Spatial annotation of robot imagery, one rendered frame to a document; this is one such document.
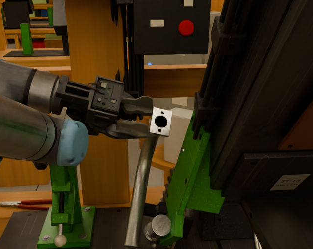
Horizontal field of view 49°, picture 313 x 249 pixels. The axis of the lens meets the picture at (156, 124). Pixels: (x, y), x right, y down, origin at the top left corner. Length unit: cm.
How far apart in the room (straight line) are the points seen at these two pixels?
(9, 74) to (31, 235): 48
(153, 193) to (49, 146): 65
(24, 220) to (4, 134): 63
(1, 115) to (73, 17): 52
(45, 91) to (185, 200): 31
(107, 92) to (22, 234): 51
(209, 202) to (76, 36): 52
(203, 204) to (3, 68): 43
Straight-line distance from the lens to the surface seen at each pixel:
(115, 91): 63
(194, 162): 60
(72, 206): 90
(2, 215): 113
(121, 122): 66
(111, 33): 90
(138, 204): 76
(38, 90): 64
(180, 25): 80
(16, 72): 66
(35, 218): 105
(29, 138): 48
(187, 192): 63
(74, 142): 55
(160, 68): 101
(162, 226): 67
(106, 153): 100
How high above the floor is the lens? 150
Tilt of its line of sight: 22 degrees down
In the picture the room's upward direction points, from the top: straight up
